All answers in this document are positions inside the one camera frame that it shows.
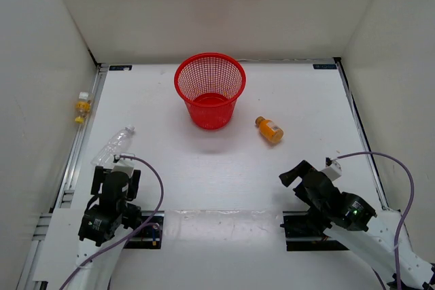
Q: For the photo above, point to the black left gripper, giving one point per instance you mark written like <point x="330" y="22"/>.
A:
<point x="133" y="184"/>

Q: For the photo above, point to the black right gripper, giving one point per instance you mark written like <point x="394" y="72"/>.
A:
<point x="287" y="177"/>

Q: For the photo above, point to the clear plastic bottle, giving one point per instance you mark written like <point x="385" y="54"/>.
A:
<point x="118" y="144"/>

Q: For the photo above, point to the orange juice bottle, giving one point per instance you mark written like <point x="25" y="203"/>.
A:
<point x="269" y="130"/>

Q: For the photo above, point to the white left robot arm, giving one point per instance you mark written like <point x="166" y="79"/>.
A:
<point x="108" y="219"/>

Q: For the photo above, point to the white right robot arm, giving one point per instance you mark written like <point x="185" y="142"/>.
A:
<point x="349" y="220"/>

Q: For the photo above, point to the red plastic mesh bin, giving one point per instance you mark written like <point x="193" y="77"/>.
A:
<point x="210" y="84"/>

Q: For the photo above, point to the small yellow capped bottle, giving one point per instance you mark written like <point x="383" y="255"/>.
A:
<point x="82" y="107"/>

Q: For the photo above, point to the right blue corner label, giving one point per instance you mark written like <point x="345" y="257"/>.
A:
<point x="324" y="66"/>

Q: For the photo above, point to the blue corner label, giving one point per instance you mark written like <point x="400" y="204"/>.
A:
<point x="120" y="68"/>
<point x="324" y="66"/>

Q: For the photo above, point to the left blue corner label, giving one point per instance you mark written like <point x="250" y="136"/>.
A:
<point x="120" y="68"/>

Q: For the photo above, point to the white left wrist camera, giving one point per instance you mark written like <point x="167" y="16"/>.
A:
<point x="123" y="165"/>

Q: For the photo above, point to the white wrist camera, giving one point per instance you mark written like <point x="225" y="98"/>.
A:
<point x="333" y="171"/>
<point x="123" y="165"/>

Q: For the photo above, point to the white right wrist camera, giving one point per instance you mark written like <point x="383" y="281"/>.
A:
<point x="333" y="171"/>

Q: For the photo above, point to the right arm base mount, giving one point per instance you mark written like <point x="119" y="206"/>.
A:
<point x="300" y="238"/>

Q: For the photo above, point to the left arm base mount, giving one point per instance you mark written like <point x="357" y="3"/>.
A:
<point x="149" y="237"/>

